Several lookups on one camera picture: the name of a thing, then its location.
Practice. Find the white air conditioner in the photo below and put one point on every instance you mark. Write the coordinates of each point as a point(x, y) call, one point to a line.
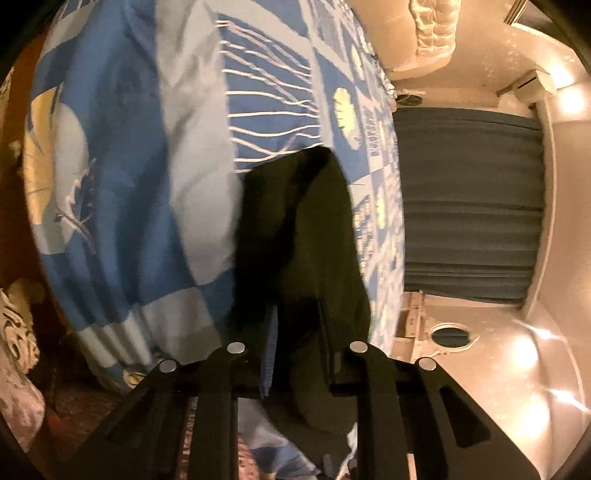
point(532, 87)

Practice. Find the black pants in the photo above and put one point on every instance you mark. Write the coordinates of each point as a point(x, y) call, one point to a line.
point(298, 295)

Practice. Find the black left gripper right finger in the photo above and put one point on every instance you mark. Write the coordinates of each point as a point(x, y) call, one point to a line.
point(414, 421)

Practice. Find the white oval mirror dresser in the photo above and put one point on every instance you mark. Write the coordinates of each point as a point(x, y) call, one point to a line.
point(430, 326)

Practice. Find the blue patterned bedsheet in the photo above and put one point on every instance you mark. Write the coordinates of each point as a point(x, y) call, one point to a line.
point(145, 117)

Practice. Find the dark teal curtain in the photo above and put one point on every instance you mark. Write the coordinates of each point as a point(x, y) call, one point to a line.
point(473, 186)

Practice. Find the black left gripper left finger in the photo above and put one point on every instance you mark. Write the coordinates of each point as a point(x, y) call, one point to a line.
point(177, 416)

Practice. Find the ornate cream carved furniture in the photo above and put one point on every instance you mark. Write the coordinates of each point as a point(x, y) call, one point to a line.
point(17, 321)

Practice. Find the cream tufted headboard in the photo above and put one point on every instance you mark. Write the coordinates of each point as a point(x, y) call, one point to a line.
point(436, 26)

